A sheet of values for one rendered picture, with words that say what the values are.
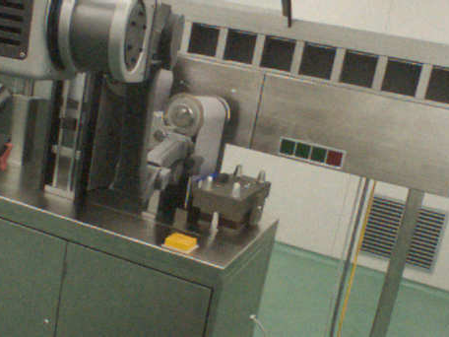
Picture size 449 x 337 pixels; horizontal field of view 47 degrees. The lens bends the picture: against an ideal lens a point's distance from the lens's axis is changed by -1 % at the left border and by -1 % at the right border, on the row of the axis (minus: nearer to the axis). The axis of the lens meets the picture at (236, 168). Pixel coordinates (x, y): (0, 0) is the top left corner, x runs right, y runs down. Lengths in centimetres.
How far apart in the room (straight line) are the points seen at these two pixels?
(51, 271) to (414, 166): 128
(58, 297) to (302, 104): 108
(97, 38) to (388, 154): 141
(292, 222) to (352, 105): 263
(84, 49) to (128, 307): 109
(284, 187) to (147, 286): 294
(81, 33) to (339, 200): 379
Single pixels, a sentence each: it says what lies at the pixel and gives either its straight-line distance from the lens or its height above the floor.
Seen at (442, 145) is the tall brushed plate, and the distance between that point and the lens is 191.
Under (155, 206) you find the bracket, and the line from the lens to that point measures 176.
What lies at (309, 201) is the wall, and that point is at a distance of 438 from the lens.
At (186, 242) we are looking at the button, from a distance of 150.
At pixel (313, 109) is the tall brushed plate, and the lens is 193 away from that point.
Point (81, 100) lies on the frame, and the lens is 177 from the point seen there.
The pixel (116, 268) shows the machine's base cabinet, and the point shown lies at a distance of 162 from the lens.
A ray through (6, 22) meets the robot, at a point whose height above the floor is 144.
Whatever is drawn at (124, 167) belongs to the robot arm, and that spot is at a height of 121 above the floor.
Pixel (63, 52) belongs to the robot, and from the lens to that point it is 68.
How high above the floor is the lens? 144
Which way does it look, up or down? 11 degrees down
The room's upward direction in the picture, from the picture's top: 11 degrees clockwise
